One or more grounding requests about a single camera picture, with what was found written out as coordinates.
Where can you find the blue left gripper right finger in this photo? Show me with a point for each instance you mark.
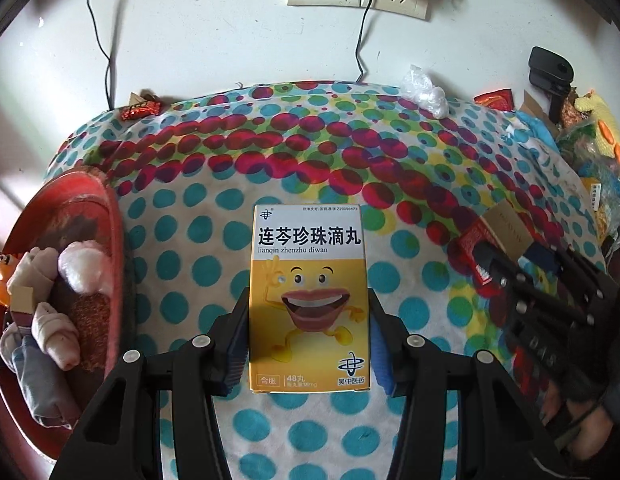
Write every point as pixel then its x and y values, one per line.
pixel 500 434

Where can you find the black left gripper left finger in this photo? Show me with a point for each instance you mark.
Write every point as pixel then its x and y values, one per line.
pixel 118 434

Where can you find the brown cardboard box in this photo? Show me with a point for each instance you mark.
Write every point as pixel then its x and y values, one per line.
pixel 501 227

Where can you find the blue grey sock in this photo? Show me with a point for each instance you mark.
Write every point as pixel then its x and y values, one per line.
pixel 44 389

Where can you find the grey white sock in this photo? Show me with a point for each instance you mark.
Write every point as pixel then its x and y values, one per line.
pixel 56 336

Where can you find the yellow medicine box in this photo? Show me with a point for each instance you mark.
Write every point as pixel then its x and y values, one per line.
pixel 308 300

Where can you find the clear bag of yarn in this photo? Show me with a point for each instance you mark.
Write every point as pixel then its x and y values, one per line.
pixel 597 164

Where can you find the colourful polka dot bedsheet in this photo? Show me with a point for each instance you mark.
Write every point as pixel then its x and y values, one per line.
pixel 189 179

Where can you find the yellow knitted duck toy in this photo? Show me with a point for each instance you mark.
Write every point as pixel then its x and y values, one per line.
pixel 607 132

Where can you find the small orange toy figure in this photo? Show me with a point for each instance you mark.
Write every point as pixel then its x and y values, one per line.
pixel 8 264

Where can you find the red snack packet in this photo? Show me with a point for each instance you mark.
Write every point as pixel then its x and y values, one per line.
pixel 501 100

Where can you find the red round tray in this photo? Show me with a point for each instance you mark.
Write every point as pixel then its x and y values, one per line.
pixel 78 205

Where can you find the crumpled white plastic bag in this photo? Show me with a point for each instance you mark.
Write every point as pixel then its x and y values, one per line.
pixel 417 87

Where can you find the small red candy wrapper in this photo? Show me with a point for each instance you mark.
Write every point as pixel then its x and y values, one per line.
pixel 139 107

